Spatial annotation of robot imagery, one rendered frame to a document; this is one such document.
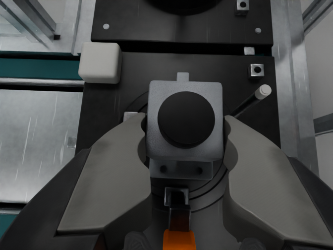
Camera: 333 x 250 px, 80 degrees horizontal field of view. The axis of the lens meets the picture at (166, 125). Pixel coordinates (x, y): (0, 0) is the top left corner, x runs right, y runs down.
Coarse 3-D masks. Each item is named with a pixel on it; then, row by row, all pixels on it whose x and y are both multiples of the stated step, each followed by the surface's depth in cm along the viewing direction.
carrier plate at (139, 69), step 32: (128, 64) 26; (160, 64) 25; (192, 64) 25; (224, 64) 25; (96, 96) 25; (128, 96) 25; (224, 96) 24; (96, 128) 24; (256, 128) 24; (160, 224) 22; (192, 224) 22
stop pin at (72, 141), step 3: (69, 138) 24; (72, 138) 24; (75, 138) 24; (69, 141) 24; (72, 141) 24; (75, 141) 24; (69, 144) 24; (72, 144) 24; (75, 144) 24; (69, 147) 24; (72, 147) 24
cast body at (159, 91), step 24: (168, 96) 12; (192, 96) 10; (216, 96) 12; (168, 120) 10; (192, 120) 10; (216, 120) 11; (168, 144) 11; (192, 144) 10; (216, 144) 11; (168, 168) 14; (192, 168) 14
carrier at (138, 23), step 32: (96, 0) 28; (128, 0) 28; (160, 0) 27; (192, 0) 26; (224, 0) 27; (256, 0) 27; (96, 32) 27; (128, 32) 26; (160, 32) 26; (192, 32) 26; (224, 32) 26; (256, 32) 26
